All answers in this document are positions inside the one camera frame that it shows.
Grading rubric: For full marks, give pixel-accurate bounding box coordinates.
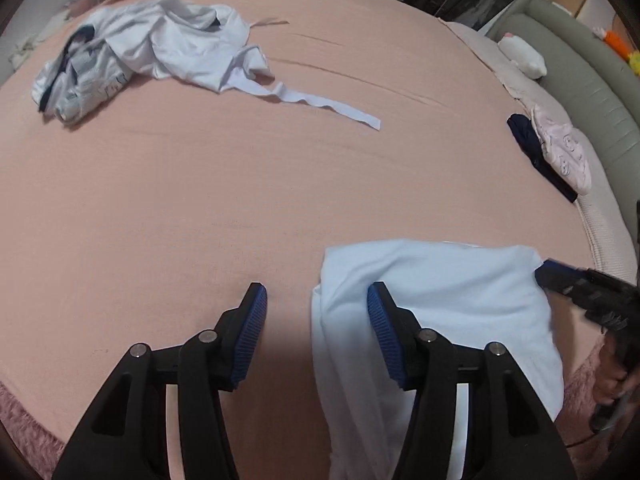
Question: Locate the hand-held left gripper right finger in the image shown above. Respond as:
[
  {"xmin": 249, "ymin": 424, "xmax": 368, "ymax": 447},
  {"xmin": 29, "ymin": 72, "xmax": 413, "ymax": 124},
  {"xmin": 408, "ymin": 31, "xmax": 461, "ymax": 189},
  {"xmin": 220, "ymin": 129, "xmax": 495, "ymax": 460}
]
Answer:
[{"xmin": 366, "ymin": 281, "xmax": 578, "ymax": 480}]

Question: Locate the grey padded headboard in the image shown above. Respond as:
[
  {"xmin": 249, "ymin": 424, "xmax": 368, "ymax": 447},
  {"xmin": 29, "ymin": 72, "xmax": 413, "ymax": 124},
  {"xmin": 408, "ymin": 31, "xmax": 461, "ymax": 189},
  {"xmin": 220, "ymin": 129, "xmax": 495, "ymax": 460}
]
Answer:
[{"xmin": 487, "ymin": 0, "xmax": 640, "ymax": 226}]

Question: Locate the orange carrot plush toy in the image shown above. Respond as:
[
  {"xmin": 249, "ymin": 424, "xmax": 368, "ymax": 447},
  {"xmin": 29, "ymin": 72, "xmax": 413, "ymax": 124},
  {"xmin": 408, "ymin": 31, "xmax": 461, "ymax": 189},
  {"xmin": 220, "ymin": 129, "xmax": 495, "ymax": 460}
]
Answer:
[{"xmin": 594, "ymin": 27, "xmax": 628, "ymax": 56}]

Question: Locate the folded navy garment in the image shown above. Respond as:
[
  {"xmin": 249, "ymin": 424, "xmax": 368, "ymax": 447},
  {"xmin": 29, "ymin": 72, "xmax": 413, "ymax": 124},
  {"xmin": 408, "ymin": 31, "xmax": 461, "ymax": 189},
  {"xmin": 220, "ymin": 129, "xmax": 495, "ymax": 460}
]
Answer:
[{"xmin": 506, "ymin": 114, "xmax": 580, "ymax": 203}]

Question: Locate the crumpled printed white garment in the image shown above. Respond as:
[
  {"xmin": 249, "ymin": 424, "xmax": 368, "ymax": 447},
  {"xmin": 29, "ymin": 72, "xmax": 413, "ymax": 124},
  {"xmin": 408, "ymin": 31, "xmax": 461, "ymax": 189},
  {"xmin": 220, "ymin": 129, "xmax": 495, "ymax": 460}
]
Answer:
[{"xmin": 31, "ymin": 25, "xmax": 133, "ymax": 126}]

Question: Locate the white plush toy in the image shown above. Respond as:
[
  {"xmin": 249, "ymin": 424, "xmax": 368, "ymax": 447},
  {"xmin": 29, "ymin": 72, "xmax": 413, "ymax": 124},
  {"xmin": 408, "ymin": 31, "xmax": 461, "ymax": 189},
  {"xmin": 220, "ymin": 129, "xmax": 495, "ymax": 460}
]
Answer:
[{"xmin": 497, "ymin": 34, "xmax": 547, "ymax": 80}]

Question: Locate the light blue navy-trimmed t-shirt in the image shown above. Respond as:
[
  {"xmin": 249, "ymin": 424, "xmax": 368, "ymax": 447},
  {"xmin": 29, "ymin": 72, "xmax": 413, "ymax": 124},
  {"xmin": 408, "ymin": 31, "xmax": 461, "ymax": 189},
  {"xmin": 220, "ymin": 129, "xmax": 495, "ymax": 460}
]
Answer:
[{"xmin": 310, "ymin": 239, "xmax": 566, "ymax": 480}]

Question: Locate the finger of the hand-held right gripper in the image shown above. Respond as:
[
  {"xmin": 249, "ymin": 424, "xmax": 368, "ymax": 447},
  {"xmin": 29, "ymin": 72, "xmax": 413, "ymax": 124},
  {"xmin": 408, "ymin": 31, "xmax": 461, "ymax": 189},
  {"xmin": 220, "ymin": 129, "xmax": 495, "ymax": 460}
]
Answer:
[
  {"xmin": 535, "ymin": 265, "xmax": 582, "ymax": 297},
  {"xmin": 542, "ymin": 258, "xmax": 592, "ymax": 281}
]

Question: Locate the crumpled white garment with strap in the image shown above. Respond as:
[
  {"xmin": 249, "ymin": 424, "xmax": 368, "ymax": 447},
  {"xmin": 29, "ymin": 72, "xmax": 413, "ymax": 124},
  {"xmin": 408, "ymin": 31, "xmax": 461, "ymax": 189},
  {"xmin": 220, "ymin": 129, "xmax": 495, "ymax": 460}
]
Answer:
[{"xmin": 95, "ymin": 0, "xmax": 383, "ymax": 133}]

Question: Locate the folded pink printed garment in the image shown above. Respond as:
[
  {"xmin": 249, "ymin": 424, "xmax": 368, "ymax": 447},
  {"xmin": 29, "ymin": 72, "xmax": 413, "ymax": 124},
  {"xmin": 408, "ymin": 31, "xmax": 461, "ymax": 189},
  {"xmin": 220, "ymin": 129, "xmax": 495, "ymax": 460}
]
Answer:
[{"xmin": 530, "ymin": 104, "xmax": 593, "ymax": 196}]

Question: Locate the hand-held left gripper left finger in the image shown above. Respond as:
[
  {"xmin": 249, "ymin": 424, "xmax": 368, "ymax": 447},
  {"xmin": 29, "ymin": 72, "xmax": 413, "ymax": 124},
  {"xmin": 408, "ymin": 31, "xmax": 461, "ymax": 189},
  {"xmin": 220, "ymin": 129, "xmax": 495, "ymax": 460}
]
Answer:
[{"xmin": 52, "ymin": 282, "xmax": 268, "ymax": 480}]

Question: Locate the pile of pale clothes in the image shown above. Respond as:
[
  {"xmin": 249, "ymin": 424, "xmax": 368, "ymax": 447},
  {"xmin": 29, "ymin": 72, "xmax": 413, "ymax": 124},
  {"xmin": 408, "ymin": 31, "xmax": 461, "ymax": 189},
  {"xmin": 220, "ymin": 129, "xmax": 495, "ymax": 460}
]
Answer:
[{"xmin": 7, "ymin": 30, "xmax": 46, "ymax": 68}]

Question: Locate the pink fluffy rug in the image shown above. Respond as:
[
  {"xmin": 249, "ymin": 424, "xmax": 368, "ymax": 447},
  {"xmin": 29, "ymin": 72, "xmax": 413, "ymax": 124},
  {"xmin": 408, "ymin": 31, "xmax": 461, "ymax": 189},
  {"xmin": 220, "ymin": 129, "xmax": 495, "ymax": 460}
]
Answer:
[{"xmin": 0, "ymin": 340, "xmax": 631, "ymax": 480}]

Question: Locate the person's right hand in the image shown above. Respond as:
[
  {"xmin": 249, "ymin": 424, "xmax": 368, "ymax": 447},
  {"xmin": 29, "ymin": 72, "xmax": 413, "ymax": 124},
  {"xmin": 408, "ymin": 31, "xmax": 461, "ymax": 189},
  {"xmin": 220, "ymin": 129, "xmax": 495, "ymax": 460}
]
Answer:
[{"xmin": 596, "ymin": 342, "xmax": 629, "ymax": 406}]

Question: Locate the round pink bed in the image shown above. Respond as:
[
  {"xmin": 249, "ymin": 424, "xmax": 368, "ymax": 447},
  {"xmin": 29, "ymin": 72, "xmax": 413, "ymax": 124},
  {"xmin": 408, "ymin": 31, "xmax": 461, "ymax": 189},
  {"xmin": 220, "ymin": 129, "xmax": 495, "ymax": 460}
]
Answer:
[{"xmin": 0, "ymin": 0, "xmax": 608, "ymax": 480}]

